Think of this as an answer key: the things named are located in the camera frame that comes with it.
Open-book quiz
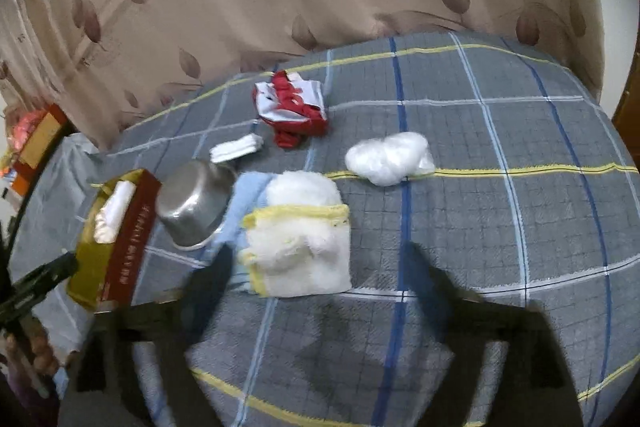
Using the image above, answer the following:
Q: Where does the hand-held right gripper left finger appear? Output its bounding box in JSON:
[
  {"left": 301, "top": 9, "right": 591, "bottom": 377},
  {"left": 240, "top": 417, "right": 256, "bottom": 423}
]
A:
[{"left": 60, "top": 243, "right": 236, "bottom": 427}]

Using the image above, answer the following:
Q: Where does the brown wooden door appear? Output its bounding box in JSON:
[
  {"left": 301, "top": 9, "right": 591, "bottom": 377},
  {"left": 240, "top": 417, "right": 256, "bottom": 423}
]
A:
[{"left": 612, "top": 84, "right": 640, "bottom": 170}]

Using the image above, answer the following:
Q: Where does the grey plaid bed sheet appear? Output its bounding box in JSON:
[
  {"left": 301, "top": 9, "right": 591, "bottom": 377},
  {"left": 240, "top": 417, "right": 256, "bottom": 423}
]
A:
[{"left": 10, "top": 31, "right": 640, "bottom": 427}]

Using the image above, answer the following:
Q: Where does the white plastic bag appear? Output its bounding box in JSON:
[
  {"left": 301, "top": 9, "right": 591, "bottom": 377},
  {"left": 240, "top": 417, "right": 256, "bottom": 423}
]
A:
[{"left": 345, "top": 132, "right": 436, "bottom": 186}]

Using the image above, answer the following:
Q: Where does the stainless steel bowl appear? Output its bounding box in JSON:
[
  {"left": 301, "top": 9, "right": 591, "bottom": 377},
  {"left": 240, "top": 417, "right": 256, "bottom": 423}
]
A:
[{"left": 155, "top": 159, "right": 239, "bottom": 252}]

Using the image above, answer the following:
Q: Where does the red and gold tissue box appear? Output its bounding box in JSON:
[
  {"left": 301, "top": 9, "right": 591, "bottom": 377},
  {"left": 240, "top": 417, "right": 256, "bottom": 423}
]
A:
[{"left": 67, "top": 168, "right": 164, "bottom": 311}]

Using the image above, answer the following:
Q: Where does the white towel with yellow trim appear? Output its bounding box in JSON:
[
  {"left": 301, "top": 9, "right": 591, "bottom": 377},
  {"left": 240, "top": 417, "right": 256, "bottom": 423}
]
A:
[{"left": 239, "top": 170, "right": 352, "bottom": 298}]

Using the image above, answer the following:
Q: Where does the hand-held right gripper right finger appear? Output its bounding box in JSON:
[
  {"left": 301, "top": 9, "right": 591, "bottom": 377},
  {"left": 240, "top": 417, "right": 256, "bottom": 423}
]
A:
[{"left": 404, "top": 241, "right": 584, "bottom": 427}]

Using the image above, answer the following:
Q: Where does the beige leaf print curtain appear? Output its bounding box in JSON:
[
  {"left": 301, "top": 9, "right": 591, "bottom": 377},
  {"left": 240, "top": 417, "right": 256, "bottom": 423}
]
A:
[{"left": 0, "top": 0, "right": 609, "bottom": 154}]

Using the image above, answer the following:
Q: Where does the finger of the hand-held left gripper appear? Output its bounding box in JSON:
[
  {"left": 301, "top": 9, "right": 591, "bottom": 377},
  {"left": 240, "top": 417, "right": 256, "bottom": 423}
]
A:
[{"left": 11, "top": 252, "right": 79, "bottom": 305}]

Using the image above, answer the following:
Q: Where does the red and white cloth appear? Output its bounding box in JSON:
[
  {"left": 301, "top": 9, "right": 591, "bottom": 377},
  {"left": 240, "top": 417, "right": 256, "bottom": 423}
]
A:
[{"left": 251, "top": 71, "right": 332, "bottom": 151}]

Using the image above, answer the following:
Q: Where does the person's left hand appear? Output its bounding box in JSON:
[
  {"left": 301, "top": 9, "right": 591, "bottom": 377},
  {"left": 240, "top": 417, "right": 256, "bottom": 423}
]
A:
[{"left": 29, "top": 331, "right": 65, "bottom": 377}]

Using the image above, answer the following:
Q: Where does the light blue towel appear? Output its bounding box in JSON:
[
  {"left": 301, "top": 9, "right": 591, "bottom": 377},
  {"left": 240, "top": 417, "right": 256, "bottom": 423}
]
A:
[{"left": 210, "top": 172, "right": 275, "bottom": 294}]

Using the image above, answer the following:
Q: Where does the small white cloth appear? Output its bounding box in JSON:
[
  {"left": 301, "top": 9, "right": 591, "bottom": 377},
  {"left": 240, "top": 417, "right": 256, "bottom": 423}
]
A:
[{"left": 209, "top": 133, "right": 265, "bottom": 164}]

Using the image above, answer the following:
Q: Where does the orange cardboard box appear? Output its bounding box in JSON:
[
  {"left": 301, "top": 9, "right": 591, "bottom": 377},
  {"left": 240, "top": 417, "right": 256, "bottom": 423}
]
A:
[{"left": 9, "top": 103, "right": 69, "bottom": 198}]

